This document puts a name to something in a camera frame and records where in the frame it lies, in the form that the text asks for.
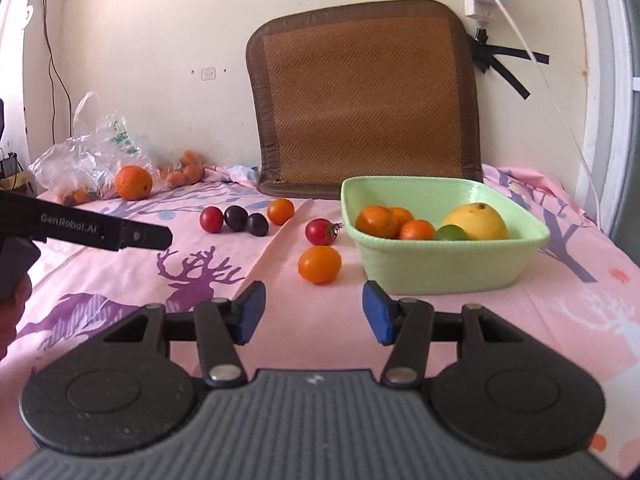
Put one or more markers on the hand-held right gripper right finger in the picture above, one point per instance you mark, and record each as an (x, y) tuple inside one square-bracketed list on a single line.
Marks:
[(377, 312)]

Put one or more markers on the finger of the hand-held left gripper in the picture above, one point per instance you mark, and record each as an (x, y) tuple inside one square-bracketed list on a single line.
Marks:
[(140, 236)]

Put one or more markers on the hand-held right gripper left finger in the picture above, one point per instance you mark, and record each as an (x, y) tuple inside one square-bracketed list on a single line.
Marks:
[(252, 310)]

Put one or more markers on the orange cherry tomato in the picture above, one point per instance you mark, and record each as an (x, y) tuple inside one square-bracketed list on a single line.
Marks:
[(320, 264), (280, 211)]

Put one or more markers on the light green plastic basket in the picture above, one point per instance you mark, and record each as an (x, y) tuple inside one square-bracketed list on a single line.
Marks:
[(440, 265)]

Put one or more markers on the mandarin orange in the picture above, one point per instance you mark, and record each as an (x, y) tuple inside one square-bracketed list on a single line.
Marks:
[(417, 231), (376, 221), (402, 215)]

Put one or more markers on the green cherry tomato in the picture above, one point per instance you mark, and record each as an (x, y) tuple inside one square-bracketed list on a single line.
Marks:
[(450, 233)]

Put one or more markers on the yellow grapefruit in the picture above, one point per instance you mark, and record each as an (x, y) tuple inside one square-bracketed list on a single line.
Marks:
[(475, 222)]

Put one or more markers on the person's left hand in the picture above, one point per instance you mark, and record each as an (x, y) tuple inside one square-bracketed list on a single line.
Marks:
[(12, 320)]

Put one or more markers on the small orange fruit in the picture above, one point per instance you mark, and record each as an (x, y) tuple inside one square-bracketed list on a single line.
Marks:
[(79, 196)]

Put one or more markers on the pink printed bedsheet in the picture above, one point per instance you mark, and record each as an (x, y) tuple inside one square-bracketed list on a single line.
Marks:
[(150, 280)]

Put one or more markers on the large orange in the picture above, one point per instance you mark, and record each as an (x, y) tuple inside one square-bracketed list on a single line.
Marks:
[(133, 183)]

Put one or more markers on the orange carrot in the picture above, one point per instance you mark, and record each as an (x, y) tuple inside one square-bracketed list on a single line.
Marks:
[(175, 180), (190, 158), (193, 174)]

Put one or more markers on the black charger adapter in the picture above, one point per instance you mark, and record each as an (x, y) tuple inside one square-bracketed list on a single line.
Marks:
[(9, 166)]

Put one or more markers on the clear plastic bag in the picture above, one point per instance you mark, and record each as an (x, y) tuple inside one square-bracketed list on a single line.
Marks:
[(85, 160)]

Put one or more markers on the dark purple cherry tomato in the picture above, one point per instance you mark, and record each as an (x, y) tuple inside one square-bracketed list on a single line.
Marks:
[(257, 225), (235, 216)]

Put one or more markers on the red cherry tomato with stem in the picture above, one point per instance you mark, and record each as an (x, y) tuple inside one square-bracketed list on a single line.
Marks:
[(320, 232)]

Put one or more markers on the brown woven seat cushion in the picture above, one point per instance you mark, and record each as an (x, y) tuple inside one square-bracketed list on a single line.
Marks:
[(365, 100)]

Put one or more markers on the black tape strips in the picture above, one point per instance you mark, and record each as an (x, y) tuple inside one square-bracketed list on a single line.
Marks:
[(505, 65)]

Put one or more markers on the white wall socket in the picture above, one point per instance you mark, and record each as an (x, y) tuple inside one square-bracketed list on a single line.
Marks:
[(208, 74)]

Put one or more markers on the white window frame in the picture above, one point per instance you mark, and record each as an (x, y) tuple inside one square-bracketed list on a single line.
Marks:
[(610, 85)]

